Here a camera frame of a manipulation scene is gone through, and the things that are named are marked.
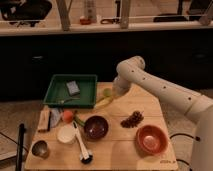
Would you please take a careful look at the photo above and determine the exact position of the fork in tray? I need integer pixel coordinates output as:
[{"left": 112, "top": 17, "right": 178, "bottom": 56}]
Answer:
[{"left": 58, "top": 97, "right": 80, "bottom": 104}]

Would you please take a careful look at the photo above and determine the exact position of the orange fruit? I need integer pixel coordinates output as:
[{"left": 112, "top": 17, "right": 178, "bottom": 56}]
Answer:
[{"left": 62, "top": 110, "right": 74, "bottom": 123}]

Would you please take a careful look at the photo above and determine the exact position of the green plastic tray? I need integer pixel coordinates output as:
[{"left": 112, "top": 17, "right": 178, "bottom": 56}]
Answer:
[{"left": 43, "top": 74, "right": 97, "bottom": 108}]

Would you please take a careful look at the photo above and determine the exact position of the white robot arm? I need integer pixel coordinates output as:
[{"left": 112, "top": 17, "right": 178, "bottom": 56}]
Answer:
[{"left": 113, "top": 56, "right": 213, "bottom": 171}]

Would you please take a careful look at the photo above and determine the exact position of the bunch of dark grapes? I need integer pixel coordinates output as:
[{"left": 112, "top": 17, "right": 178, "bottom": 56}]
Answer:
[{"left": 121, "top": 111, "right": 144, "bottom": 128}]

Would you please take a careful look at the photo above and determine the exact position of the white handled brush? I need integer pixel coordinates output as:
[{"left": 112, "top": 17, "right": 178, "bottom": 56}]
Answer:
[{"left": 73, "top": 122, "right": 93, "bottom": 164}]

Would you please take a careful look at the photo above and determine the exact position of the small metal cup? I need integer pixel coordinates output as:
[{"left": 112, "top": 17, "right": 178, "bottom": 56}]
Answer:
[{"left": 32, "top": 140, "right": 49, "bottom": 159}]

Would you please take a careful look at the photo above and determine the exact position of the white round lid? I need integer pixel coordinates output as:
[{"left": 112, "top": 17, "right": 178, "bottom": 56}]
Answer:
[{"left": 57, "top": 125, "right": 75, "bottom": 144}]

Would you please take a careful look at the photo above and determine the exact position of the clear green plastic cup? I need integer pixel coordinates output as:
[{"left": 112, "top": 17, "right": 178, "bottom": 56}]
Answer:
[{"left": 103, "top": 88, "right": 112, "bottom": 97}]

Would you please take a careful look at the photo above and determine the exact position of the red orange bowl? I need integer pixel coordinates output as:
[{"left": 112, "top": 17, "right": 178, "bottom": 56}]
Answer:
[{"left": 135, "top": 125, "right": 168, "bottom": 155}]

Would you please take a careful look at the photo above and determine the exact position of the green vegetable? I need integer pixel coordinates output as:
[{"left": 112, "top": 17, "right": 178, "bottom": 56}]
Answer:
[{"left": 74, "top": 115, "right": 85, "bottom": 127}]

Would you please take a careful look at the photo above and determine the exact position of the dark purple bowl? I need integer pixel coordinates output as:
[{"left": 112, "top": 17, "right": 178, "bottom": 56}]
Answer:
[{"left": 84, "top": 115, "right": 109, "bottom": 141}]

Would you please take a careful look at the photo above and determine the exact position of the white plastic bag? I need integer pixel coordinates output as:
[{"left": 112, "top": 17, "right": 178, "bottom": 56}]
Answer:
[{"left": 50, "top": 108, "right": 61, "bottom": 128}]

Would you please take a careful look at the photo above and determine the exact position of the grey sponge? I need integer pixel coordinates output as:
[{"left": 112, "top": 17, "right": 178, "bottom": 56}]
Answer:
[{"left": 66, "top": 81, "right": 80, "bottom": 95}]

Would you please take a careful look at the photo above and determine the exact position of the yellow banana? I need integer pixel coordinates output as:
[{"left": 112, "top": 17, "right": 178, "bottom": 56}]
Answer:
[{"left": 95, "top": 97, "right": 113, "bottom": 109}]

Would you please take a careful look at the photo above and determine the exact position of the black pole stand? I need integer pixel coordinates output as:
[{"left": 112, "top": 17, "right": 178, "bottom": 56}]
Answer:
[{"left": 15, "top": 123, "right": 25, "bottom": 171}]

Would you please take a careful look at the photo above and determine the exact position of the wooden block with knife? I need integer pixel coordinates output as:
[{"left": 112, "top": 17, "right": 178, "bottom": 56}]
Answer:
[{"left": 37, "top": 110, "right": 50, "bottom": 132}]

